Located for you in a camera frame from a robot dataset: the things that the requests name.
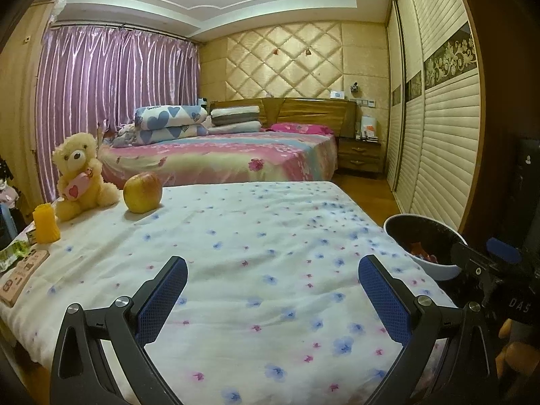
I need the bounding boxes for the purple satin curtain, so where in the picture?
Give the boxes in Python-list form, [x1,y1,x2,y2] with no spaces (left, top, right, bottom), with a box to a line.
[36,24,200,203]

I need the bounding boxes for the clear green plastic wrapper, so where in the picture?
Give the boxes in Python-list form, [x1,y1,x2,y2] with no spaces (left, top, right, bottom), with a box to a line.
[0,240,34,273]

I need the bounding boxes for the white pillow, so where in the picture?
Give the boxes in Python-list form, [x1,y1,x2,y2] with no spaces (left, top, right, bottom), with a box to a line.
[207,120,264,133]

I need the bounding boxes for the person's right hand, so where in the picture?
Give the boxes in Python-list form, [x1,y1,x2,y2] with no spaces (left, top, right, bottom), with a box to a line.
[497,318,530,374]

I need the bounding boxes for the heart pattern pillows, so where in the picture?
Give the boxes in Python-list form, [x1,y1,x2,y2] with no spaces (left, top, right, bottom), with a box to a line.
[134,105,208,131]

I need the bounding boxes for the wooden nightstand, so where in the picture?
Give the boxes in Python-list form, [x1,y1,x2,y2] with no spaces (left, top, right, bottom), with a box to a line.
[337,137,382,173]

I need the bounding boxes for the curtain rod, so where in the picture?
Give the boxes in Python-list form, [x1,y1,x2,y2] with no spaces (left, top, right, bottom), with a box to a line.
[51,23,203,45]

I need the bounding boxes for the white floral blanket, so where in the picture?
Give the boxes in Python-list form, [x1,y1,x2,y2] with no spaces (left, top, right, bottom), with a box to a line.
[0,181,460,405]

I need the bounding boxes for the light wooden cabinet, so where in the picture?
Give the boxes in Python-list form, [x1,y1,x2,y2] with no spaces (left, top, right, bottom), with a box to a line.
[0,0,55,203]

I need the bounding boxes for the pile of clothes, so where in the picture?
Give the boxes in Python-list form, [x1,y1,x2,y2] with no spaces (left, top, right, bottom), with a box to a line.
[0,156,20,209]

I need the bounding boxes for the louvred sliding wardrobe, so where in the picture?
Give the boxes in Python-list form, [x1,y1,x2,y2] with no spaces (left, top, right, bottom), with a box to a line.
[386,0,484,233]

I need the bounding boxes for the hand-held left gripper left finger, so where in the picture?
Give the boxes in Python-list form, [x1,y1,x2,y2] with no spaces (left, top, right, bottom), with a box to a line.
[50,255,188,405]

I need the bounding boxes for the person's dark clothing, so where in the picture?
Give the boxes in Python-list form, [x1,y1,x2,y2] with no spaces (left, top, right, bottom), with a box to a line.
[504,135,540,262]

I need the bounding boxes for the bed with pink floral sheet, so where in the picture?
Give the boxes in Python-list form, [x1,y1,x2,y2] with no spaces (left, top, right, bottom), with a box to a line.
[99,129,339,187]

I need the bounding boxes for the cream teddy bear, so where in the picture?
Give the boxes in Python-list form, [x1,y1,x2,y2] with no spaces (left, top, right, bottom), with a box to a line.
[52,132,121,221]

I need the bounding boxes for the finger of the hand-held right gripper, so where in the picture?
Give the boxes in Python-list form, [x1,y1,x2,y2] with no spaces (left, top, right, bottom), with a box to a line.
[449,242,496,288]
[485,238,532,271]

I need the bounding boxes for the folded heart print quilt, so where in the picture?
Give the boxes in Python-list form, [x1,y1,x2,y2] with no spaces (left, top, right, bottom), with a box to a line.
[135,124,209,144]

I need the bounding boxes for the white boxes on nightstand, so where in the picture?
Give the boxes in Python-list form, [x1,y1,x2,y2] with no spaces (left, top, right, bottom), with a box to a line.
[358,116,378,142]

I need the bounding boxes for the striped pillow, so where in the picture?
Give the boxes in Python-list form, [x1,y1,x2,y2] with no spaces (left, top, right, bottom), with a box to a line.
[210,105,261,126]

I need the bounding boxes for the wooden headboard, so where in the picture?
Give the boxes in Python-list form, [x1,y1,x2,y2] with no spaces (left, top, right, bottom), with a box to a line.
[209,97,358,138]

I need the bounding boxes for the pink floral pillow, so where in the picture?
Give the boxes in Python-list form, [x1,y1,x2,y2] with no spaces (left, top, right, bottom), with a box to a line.
[270,122,334,135]

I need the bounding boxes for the red yellow apple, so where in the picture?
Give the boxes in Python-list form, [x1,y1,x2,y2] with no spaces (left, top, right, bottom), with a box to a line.
[123,171,163,214]

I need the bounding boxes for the white trash bin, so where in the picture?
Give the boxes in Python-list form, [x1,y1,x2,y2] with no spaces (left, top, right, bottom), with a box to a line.
[383,214,469,282]

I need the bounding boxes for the patterned plush cloth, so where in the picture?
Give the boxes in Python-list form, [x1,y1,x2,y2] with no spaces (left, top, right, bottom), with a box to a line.
[116,123,138,146]

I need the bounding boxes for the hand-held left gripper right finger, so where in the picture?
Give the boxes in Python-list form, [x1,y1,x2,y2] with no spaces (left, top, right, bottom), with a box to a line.
[358,255,498,405]

